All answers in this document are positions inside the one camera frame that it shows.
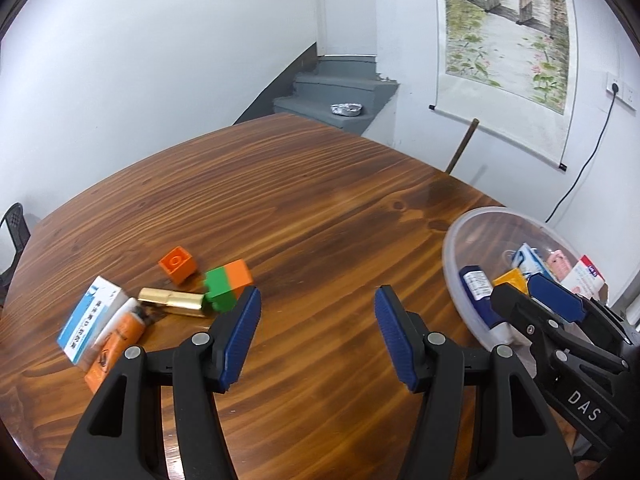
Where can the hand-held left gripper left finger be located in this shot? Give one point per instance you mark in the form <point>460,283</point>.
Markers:
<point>242,335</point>

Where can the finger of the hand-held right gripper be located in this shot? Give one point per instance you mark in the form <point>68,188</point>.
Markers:
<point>555,295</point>
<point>520,310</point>

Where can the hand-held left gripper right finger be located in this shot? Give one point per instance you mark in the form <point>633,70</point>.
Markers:
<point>395,335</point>

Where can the pink hair roller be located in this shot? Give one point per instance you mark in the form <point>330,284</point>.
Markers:
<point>559,262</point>

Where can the white carton with baby picture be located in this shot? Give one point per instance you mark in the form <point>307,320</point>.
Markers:
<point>587,272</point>

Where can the blue and white plastic packet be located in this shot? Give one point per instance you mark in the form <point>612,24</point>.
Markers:
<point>530,260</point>

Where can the dark blue bottle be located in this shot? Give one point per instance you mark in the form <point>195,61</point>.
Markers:
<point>480,290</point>

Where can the green and orange toy brick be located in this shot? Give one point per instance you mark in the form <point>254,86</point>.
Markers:
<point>225,285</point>

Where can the gold lipstick tube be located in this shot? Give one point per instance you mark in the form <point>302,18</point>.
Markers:
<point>170,301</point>

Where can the clear plastic container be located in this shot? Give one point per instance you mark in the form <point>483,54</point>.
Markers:
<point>500,230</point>

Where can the orange squeeze tube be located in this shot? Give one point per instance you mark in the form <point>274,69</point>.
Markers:
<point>117,345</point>

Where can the blue and white medicine box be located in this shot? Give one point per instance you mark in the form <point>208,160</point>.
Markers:
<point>90,320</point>

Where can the wooden desktop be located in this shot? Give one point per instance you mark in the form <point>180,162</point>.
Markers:
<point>325,200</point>

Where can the wooden stick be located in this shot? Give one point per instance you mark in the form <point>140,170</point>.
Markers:
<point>462,145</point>

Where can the crumpled foil tray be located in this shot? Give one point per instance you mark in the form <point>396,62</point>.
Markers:
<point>346,109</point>

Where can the black metal chair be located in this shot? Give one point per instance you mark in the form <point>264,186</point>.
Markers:
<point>15,225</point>

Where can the grey stairs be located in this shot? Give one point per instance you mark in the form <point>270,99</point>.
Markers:
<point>340,85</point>

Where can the hanging scroll painting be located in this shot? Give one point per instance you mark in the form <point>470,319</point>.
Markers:
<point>505,25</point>

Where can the white wall socket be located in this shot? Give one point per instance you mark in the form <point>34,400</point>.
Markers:
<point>622,91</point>

